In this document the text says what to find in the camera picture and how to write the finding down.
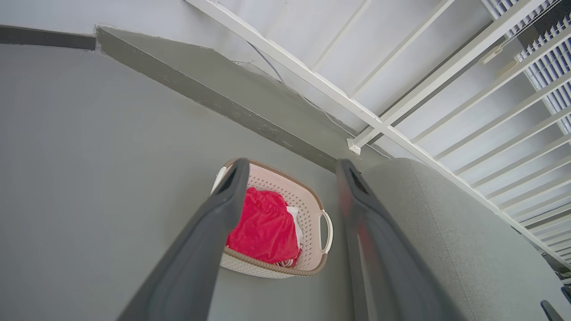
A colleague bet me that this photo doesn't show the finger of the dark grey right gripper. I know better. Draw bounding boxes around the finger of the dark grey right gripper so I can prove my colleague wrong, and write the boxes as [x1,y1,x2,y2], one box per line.
[541,300,565,321]

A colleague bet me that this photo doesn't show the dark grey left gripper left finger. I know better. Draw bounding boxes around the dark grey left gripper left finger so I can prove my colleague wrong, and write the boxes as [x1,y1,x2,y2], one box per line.
[117,158,250,321]

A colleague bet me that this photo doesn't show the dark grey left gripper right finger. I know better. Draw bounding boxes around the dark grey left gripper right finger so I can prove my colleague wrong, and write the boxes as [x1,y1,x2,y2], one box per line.
[335,159,464,321]

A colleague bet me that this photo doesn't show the beige perforated plastic laundry basket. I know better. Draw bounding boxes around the beige perforated plastic laundry basket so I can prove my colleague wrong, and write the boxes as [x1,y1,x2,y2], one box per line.
[211,158,334,279]

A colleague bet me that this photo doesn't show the grey fabric sofa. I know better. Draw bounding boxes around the grey fabric sofa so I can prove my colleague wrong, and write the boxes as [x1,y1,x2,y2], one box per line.
[357,158,571,321]

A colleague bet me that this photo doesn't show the white garment with red stripes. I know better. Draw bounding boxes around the white garment with red stripes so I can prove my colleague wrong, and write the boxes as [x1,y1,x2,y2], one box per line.
[277,206,304,268]

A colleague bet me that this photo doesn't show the grey concrete raised step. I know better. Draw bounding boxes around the grey concrete raised step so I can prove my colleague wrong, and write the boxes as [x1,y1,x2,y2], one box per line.
[95,26,393,173]

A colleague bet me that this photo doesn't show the white railing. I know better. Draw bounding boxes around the white railing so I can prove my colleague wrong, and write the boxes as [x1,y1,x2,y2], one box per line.
[185,0,571,268]

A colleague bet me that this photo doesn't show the dark baseboard strip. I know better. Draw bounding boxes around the dark baseboard strip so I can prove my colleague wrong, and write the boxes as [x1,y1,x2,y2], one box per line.
[0,25,96,51]

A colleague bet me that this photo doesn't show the white window blinds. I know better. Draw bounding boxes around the white window blinds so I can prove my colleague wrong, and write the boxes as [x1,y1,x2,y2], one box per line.
[483,0,571,134]

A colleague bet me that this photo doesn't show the thin pale cable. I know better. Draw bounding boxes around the thin pale cable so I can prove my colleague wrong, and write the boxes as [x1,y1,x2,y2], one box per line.
[247,41,391,160]

